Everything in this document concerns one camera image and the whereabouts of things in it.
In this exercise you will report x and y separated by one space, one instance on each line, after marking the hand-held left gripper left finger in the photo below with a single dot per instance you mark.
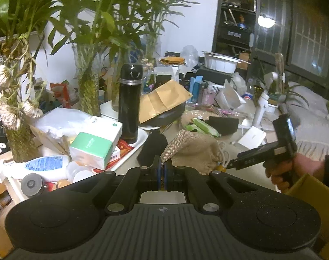
158 173

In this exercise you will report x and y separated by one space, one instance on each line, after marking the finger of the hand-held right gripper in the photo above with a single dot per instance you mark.
248 162
258 151

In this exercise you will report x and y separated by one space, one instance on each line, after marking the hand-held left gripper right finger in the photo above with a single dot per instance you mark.
167 174

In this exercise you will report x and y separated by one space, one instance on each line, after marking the cardboard box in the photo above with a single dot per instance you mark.
316 197

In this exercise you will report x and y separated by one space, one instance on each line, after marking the person's right hand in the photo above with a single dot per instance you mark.
308 166

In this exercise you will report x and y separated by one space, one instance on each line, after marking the flat white box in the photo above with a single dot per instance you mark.
252 138

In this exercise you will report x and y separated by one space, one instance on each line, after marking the black folded cloth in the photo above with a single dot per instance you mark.
153 147

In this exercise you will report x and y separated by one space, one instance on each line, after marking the grey fringed blanket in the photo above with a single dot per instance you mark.
313 124

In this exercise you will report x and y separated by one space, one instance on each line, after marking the white plastic tray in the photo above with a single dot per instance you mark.
131 151

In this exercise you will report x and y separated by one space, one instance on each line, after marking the potted green plant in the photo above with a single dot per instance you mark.
272 105

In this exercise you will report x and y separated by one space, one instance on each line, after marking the white handheld gimbal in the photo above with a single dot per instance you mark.
259 111

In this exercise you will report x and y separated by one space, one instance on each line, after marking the red packets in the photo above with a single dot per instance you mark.
123 149

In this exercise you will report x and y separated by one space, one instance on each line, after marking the green wet wipes packet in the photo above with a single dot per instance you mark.
206 127
191 127

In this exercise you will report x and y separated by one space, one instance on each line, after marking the black pan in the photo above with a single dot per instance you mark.
167 118

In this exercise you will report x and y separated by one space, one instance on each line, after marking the white plastic bag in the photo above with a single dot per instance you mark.
230 97

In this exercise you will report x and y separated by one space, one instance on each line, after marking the woven tray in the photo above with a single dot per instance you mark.
188 117

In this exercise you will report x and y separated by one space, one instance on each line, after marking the white box with green dot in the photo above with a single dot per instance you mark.
107 127

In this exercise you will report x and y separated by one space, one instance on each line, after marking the green and white tissue pack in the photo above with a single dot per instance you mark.
91 146

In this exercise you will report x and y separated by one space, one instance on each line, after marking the brown paper envelope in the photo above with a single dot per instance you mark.
164 100

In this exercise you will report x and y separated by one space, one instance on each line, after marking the black thermos bottle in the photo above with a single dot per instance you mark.
130 103

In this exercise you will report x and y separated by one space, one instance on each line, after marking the pink bottle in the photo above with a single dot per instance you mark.
207 94

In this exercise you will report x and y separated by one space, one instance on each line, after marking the flat black box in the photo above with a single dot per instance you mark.
213 76

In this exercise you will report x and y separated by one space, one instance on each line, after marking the blue carton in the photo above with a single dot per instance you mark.
197 86

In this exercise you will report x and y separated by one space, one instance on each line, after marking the small brown envelope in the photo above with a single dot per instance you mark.
244 59

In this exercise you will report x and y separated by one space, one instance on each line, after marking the brown pouch with carabiner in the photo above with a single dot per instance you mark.
62 183

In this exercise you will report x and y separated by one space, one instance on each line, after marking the white foil-lidded bowl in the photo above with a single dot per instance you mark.
221 61

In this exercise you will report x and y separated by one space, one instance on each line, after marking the bushy bamboo in glass vase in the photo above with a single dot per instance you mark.
88 92

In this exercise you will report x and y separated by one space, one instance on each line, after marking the white mailer bag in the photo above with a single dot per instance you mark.
61 122

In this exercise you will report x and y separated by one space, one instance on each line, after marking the barred window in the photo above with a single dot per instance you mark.
308 32

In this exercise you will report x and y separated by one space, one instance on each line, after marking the white lotion bottle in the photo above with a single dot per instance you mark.
42 165

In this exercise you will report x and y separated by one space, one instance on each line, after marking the black shelf unit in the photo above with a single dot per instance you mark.
235 32

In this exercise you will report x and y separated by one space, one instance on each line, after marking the clear plastic bag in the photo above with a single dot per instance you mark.
188 54

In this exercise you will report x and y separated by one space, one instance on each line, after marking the slim bamboo in glass vase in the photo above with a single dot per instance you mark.
150 51

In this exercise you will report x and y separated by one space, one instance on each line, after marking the tall bamboo in glass vase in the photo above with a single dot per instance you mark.
20 143

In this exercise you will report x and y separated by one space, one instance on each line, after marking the dried white flowers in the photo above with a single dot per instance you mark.
7 111

